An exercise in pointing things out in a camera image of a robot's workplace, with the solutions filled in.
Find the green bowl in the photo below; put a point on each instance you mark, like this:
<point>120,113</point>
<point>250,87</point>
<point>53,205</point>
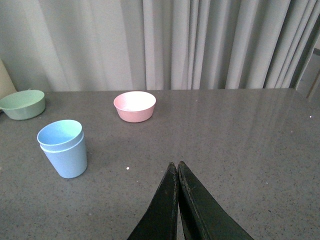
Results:
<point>23,105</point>

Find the grey curtain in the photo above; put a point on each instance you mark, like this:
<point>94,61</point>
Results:
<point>104,45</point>

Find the pink bowl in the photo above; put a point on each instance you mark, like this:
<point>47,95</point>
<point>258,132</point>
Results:
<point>135,106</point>

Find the white toaster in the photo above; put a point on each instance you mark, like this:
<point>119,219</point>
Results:
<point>6,85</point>

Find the blue cup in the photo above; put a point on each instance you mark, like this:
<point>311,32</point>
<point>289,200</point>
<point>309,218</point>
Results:
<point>71,162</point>
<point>60,135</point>

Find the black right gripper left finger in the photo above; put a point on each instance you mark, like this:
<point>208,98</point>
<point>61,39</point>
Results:
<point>161,217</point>

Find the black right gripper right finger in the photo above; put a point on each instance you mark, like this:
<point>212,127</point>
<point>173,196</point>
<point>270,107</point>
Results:
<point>201,215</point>

